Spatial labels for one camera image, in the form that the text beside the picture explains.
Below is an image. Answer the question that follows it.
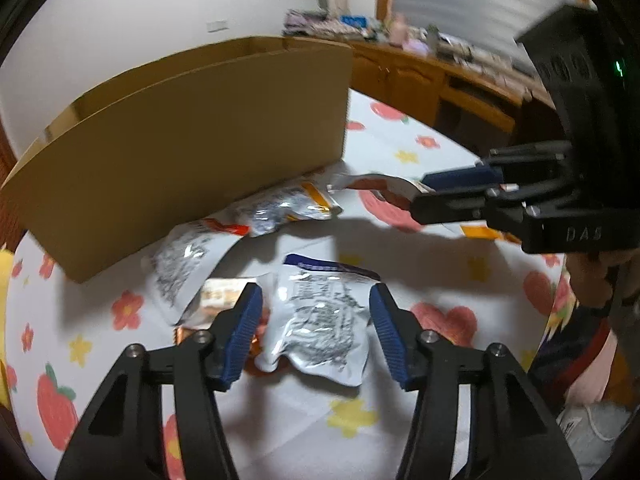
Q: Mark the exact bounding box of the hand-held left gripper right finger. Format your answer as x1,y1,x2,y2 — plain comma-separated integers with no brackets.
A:
369,282,581,480

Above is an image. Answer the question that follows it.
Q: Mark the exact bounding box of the person's right hand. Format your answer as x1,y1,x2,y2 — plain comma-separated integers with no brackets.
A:
565,249,640,311

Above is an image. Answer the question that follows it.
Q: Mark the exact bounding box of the purple storage bag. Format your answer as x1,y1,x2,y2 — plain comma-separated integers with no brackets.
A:
285,9,321,31

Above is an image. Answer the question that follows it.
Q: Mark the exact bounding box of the brown shiny snack packet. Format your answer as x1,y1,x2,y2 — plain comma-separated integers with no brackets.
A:
172,277,273,376

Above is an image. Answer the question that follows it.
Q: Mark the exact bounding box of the silver printed snack packet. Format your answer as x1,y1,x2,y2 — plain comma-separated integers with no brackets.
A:
142,217,251,326

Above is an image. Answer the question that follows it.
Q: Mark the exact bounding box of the yellow plush toy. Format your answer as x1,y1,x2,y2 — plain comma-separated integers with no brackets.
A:
0,247,12,406

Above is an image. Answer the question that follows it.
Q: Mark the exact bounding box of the wooden cabinet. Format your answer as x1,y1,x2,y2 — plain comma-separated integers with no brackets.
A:
350,40,566,161

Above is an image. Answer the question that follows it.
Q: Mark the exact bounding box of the cardboard box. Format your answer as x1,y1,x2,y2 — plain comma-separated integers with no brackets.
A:
0,35,355,285

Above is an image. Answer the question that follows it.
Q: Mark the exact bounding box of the white strawberry print blanket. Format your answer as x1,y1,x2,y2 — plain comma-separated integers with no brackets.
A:
0,87,576,480

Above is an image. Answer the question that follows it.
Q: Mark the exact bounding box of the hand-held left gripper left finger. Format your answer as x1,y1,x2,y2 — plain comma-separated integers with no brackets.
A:
54,282,264,480

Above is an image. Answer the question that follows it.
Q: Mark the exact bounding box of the grey window blind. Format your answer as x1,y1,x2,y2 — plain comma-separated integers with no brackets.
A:
390,0,591,71

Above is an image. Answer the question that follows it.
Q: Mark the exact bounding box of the folded floral cloth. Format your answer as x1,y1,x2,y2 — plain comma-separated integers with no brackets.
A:
310,20,351,36

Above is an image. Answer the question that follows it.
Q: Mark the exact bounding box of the clear chicken feet snack packet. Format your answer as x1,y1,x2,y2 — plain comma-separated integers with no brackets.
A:
327,172,436,211

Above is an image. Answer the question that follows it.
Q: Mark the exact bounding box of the silver packet with blue top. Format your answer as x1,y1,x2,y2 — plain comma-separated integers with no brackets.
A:
255,254,381,387

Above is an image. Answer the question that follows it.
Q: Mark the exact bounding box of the white shoe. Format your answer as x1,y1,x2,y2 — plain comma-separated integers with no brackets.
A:
557,402,633,466

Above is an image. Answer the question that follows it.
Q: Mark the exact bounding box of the silver packet with orange edge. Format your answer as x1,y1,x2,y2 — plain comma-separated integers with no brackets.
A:
235,182,343,238

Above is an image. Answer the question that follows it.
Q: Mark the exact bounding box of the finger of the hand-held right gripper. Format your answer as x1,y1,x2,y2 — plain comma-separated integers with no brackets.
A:
420,141,576,192
410,182,543,227

